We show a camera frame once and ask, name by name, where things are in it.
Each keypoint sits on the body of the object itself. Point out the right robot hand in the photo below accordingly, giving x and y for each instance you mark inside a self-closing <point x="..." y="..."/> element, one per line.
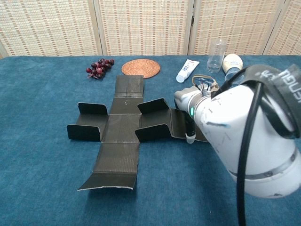
<point x="185" y="96"/>

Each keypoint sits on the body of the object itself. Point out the black cardboard box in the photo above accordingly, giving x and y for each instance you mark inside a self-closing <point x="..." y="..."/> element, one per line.
<point x="120" y="131"/>

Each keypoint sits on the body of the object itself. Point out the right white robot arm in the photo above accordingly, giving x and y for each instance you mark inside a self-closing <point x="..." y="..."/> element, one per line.
<point x="235" y="131"/>

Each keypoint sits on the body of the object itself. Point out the blue carpeted table surface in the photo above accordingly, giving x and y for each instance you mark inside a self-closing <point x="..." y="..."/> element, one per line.
<point x="47" y="164"/>

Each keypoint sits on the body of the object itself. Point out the white toothpaste tube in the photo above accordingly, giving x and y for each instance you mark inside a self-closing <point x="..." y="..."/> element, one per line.
<point x="187" y="69"/>

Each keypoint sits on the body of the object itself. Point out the clear drinking glass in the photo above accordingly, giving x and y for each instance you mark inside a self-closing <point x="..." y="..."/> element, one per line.
<point x="215" y="58"/>

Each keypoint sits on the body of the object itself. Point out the round woven orange coaster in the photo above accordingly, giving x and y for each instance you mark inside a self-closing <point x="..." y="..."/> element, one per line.
<point x="141" y="67"/>

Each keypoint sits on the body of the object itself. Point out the cream squeeze sauce bottle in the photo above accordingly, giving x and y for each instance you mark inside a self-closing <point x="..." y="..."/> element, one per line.
<point x="231" y="62"/>

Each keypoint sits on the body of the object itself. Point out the beige woven folding screen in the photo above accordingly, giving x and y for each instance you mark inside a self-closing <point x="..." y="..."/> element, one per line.
<point x="145" y="26"/>

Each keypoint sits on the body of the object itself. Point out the dark red grape bunch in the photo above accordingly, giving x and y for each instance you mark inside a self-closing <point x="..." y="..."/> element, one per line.
<point x="97" y="69"/>

